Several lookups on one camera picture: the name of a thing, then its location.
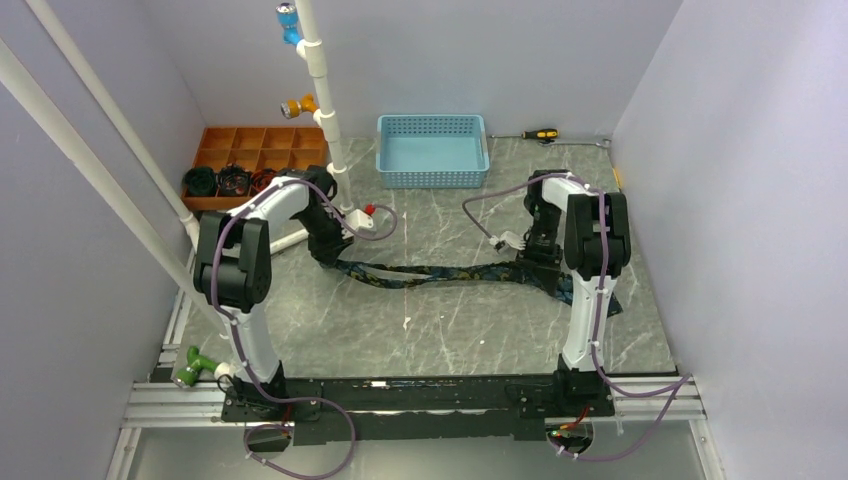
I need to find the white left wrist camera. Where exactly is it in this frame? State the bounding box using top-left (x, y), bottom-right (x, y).
top-left (344, 209), bottom-right (376, 239)

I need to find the silver spanner at wall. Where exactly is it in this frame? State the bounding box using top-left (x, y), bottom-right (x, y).
top-left (539, 138), bottom-right (612, 149)

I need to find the light blue plastic basket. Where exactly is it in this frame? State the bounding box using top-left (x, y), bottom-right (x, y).
top-left (376, 114), bottom-right (490, 189)

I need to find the rolled dark green tie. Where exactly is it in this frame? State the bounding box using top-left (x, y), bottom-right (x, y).
top-left (183, 166), bottom-right (218, 197)

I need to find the white diagonal PVC pipe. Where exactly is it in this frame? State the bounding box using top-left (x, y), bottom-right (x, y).
top-left (1, 1), bottom-right (228, 338)

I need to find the green valve nozzle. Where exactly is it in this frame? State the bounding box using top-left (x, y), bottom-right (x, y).
top-left (173, 346), bottom-right (221, 388)

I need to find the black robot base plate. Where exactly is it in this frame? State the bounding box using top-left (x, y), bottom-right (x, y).
top-left (221, 371), bottom-right (615, 446)

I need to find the white vertical PVC pipe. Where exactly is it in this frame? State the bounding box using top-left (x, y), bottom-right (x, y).
top-left (294, 0), bottom-right (355, 213)

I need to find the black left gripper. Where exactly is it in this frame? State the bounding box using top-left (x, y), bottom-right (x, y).
top-left (295, 206), bottom-right (355, 269)

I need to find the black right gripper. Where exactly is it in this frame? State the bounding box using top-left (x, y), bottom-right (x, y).
top-left (515, 203), bottom-right (563, 297)

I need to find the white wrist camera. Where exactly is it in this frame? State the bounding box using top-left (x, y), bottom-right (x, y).
top-left (489, 231), bottom-right (526, 253)
top-left (344, 209), bottom-right (376, 239)

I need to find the yellow black screwdriver at wall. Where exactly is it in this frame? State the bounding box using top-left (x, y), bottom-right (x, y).
top-left (521, 128), bottom-right (559, 142)

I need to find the blue valve nozzle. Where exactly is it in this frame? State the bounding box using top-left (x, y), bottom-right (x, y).
top-left (276, 2), bottom-right (302, 46)

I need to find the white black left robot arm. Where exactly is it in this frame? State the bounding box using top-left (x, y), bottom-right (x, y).
top-left (193, 166), bottom-right (352, 420)

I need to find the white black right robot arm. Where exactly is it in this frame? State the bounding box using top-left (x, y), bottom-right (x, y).
top-left (519, 170), bottom-right (632, 415)

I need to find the aluminium rail frame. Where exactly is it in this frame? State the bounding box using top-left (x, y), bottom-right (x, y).
top-left (105, 258), bottom-right (727, 480)

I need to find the dark blue patterned tie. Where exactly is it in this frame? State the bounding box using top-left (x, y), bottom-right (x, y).
top-left (321, 258), bottom-right (624, 318)

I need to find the orange valve nozzle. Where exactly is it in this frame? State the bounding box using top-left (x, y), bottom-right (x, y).
top-left (280, 93), bottom-right (319, 119)

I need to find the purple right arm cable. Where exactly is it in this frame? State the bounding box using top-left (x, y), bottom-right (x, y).
top-left (461, 172), bottom-right (692, 463)

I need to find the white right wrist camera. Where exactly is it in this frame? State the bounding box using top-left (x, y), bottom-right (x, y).
top-left (489, 231), bottom-right (526, 253)

